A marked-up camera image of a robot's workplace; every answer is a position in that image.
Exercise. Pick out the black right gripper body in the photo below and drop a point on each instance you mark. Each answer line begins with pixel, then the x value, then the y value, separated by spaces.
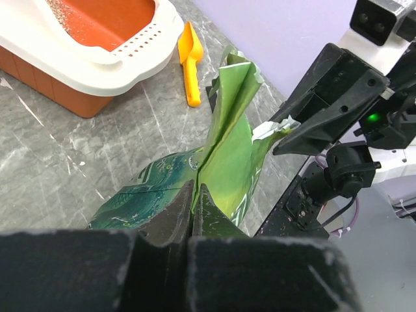
pixel 355 88

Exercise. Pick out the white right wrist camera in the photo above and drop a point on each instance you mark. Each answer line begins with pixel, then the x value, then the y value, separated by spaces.
pixel 380 32

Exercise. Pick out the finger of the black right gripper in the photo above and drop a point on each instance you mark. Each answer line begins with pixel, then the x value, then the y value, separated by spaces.
pixel 331 74
pixel 323 124

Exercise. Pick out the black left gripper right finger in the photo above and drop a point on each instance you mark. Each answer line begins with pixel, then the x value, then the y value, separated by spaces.
pixel 229 271

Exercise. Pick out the green litter pellets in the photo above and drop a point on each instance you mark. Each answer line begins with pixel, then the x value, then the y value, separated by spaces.
pixel 62 13

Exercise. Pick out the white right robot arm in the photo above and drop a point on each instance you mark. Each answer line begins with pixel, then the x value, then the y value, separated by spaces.
pixel 351 166

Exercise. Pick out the orange and cream litter box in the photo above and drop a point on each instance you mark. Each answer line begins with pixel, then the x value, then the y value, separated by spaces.
pixel 112 46

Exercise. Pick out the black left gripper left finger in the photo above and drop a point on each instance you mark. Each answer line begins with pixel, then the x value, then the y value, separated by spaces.
pixel 140 269

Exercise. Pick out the green cat litter bag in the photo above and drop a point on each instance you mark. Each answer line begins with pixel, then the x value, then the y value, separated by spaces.
pixel 229 164

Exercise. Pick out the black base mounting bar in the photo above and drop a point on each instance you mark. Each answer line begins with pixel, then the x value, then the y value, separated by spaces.
pixel 294 213

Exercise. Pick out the black bag clip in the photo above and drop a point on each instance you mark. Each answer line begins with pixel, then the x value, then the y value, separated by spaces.
pixel 212 96

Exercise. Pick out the yellow plastic litter scoop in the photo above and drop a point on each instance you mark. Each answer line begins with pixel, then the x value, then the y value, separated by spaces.
pixel 190 55

